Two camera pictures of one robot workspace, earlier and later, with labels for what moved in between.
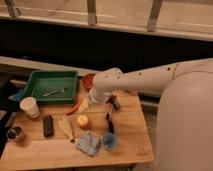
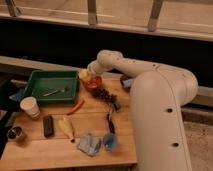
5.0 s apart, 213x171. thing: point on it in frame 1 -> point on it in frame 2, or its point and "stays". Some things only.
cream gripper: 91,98 -> 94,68
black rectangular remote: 48,126 stays
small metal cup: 14,132 stays
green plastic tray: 52,87 stays
